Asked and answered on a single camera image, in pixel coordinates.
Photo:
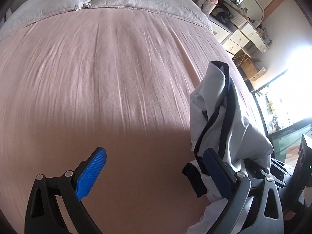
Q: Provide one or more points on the right pink pillow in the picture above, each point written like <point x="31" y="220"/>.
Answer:
<point x="186" y="10"/>

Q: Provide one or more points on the white shirt with navy trim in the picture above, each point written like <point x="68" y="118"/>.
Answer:
<point x="218" y="121"/>

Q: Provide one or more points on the pink water bottle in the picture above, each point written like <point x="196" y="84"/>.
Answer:
<point x="209" y="5"/>

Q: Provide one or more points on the pink bed sheet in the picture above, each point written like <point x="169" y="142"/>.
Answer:
<point x="113" y="78"/>

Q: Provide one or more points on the left pink pillow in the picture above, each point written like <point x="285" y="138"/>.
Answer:
<point x="32" y="11"/>

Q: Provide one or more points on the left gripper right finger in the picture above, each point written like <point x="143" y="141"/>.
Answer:
<point x="265" y="214"/>

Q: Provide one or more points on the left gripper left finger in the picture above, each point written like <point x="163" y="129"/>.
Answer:
<point x="43" y="213"/>

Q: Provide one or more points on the cardboard box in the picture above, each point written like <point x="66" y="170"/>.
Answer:
<point x="249" y="68"/>

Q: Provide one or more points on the pink pillow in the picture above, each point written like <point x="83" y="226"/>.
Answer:
<point x="32" y="11"/>
<point x="186" y="10"/>

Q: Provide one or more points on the white dresser with drawers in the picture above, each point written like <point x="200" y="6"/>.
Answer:
<point x="234" y="40"/>

